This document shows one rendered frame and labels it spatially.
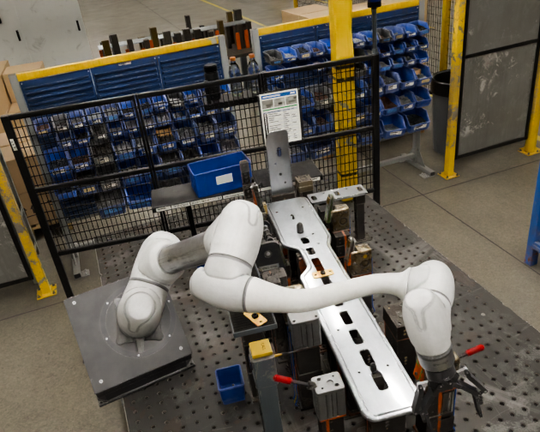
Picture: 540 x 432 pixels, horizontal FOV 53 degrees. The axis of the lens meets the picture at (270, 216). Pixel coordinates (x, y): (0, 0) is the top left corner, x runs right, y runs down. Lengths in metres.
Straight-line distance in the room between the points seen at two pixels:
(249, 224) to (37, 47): 7.21
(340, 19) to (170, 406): 1.98
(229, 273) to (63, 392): 2.12
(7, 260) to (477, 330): 3.11
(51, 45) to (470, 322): 7.21
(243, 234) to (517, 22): 3.93
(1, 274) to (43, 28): 4.91
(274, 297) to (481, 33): 3.75
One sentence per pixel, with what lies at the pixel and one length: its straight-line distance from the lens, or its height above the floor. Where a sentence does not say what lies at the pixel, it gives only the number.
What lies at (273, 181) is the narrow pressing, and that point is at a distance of 2.74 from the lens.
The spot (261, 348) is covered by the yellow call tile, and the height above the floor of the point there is 1.16.
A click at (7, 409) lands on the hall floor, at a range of 3.55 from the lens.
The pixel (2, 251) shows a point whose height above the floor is 0.42.
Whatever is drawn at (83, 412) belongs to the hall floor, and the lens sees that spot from 3.31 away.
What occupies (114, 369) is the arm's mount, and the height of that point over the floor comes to 0.81.
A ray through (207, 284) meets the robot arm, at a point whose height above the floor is 1.40.
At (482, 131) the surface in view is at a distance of 5.22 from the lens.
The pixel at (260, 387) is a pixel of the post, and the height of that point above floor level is 1.04.
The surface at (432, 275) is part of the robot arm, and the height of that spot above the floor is 1.40.
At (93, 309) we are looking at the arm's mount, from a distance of 2.27.
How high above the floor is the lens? 2.28
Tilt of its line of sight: 30 degrees down
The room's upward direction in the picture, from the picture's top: 7 degrees counter-clockwise
